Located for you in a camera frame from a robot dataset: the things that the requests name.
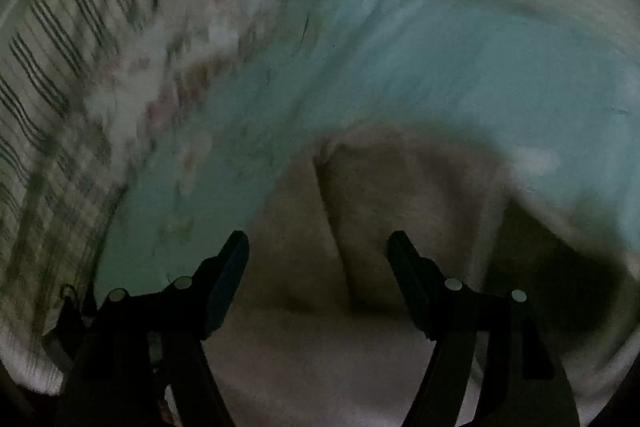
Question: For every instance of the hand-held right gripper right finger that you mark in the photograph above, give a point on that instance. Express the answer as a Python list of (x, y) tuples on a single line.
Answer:
[(406, 274)]

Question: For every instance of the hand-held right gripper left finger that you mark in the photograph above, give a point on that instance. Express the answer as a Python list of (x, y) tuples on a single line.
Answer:
[(231, 274)]

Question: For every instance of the grey-beige knit garment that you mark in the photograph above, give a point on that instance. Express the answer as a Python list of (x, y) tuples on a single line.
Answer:
[(400, 187)]

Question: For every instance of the small floral pillow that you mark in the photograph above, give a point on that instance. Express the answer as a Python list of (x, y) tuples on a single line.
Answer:
[(150, 92)]

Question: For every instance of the light blue floral bedsheet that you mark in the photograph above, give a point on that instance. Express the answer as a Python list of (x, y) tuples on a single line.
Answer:
[(400, 72)]

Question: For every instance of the green plaid blanket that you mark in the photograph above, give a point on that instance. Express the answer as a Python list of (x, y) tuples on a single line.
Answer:
[(45, 57)]

